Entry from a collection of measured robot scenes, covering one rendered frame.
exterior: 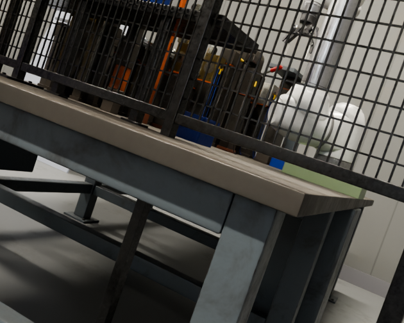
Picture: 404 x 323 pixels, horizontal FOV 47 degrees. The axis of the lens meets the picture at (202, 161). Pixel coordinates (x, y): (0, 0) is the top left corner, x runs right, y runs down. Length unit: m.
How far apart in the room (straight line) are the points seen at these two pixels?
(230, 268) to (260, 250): 0.06
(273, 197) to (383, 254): 3.33
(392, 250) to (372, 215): 0.31
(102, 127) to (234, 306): 0.39
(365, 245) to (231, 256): 3.27
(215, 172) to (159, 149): 0.11
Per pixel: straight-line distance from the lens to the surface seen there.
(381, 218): 4.02
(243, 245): 0.80
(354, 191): 1.75
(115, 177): 0.91
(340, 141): 1.83
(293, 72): 2.26
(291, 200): 0.74
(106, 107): 1.66
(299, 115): 1.73
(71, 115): 0.93
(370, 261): 4.05
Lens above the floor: 0.73
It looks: 3 degrees down
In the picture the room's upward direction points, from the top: 19 degrees clockwise
